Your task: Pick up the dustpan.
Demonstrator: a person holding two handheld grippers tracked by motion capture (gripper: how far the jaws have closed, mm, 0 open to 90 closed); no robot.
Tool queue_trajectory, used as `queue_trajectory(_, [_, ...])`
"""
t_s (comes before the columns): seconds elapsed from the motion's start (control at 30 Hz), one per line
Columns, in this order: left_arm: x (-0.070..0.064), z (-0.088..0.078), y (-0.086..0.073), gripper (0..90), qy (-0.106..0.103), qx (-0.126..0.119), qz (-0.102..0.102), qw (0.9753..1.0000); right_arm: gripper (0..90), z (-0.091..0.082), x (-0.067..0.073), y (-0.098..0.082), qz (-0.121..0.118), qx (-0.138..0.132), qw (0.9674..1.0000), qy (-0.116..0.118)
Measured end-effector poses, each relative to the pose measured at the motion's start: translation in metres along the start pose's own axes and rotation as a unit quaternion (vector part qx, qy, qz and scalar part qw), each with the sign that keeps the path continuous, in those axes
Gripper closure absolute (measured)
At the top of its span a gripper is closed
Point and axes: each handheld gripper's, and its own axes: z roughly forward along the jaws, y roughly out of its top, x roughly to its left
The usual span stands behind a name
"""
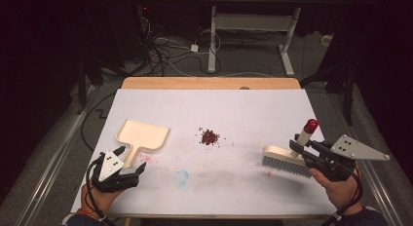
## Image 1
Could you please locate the black floor cable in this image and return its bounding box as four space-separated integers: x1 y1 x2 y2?
80 91 117 152

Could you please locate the person's right hand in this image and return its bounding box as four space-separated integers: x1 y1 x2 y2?
309 167 363 217

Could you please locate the right hand-held gripper black cable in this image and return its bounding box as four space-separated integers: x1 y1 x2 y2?
327 166 364 226

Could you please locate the left hand-held gripper black cable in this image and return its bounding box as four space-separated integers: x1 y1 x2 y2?
84 155 115 226

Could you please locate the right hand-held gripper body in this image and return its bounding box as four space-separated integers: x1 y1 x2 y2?
301 134 391 183

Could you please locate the cream dustpan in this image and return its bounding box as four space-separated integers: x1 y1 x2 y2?
115 119 171 170

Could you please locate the metal floor rail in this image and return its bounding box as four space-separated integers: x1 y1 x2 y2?
352 154 410 226
19 84 100 226

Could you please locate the cream brush with red-tipped handle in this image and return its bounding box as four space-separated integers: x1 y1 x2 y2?
261 118 320 179

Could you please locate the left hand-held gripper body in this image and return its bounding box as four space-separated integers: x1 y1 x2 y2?
92 150 140 193

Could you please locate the hand-held gripper black cable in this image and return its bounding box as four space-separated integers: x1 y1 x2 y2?
84 155 115 226
327 166 364 226

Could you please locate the person's left hand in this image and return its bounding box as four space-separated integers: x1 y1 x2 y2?
80 181 124 218

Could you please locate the red wrist bracelet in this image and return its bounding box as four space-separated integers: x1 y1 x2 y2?
76 207 107 222

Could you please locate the tangle of floor cables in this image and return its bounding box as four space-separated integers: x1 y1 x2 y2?
137 15 228 78

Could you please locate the white metal desk frame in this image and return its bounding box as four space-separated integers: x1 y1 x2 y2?
206 4 302 78

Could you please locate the white table cover sheet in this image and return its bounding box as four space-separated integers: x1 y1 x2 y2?
70 88 339 217

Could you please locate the pile of red crumbs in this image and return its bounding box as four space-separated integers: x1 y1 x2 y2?
195 126 222 148

